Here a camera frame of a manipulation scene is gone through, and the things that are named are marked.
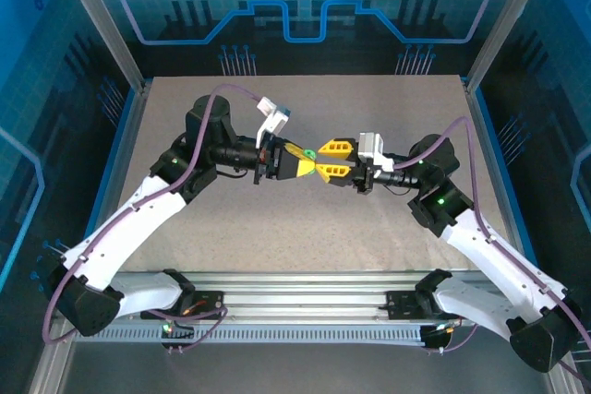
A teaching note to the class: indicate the green capped key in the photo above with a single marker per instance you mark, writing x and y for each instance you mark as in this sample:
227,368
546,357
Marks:
308,154

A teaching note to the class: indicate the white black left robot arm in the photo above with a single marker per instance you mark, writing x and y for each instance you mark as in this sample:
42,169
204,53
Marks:
129,223

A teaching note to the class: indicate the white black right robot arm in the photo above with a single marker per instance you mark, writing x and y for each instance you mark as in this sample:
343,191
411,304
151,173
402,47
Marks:
485,251

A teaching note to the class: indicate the aluminium table side rail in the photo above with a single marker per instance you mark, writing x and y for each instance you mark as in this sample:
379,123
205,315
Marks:
478,108
131,131

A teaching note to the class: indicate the aluminium frame post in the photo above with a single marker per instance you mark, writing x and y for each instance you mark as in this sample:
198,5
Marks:
507,20
102,20

